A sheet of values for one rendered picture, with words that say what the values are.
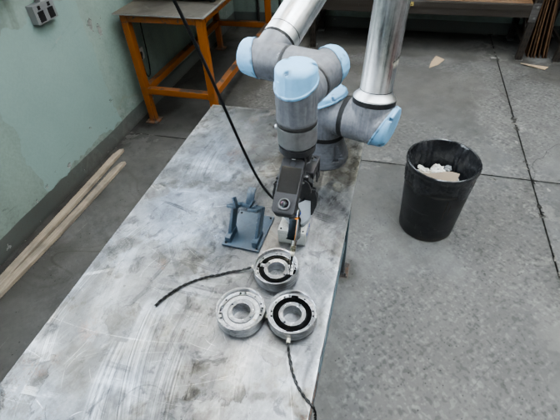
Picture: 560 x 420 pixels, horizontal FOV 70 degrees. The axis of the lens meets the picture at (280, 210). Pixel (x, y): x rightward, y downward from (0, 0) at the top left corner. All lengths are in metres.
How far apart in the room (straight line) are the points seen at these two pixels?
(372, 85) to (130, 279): 0.77
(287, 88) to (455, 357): 1.42
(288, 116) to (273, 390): 0.51
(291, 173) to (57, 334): 0.61
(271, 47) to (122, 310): 0.65
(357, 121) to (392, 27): 0.24
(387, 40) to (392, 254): 1.27
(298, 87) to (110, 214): 1.95
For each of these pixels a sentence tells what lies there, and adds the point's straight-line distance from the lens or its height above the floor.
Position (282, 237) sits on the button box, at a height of 0.82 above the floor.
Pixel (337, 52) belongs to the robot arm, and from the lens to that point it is 0.81.
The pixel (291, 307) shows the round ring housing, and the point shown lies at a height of 0.82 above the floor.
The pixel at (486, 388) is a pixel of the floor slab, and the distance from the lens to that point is 1.83.
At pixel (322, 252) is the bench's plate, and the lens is 1.01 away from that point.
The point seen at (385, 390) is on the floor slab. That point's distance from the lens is 1.72.
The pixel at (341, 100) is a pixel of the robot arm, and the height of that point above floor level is 1.02.
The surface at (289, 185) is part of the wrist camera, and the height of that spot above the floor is 1.08.
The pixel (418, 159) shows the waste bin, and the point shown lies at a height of 0.34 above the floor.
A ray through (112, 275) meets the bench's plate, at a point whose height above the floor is 0.80.
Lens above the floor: 1.56
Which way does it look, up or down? 43 degrees down
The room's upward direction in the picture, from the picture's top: 3 degrees counter-clockwise
